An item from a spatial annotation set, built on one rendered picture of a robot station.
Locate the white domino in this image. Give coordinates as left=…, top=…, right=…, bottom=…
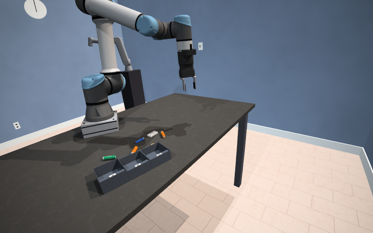
left=147, top=131, right=158, bottom=137

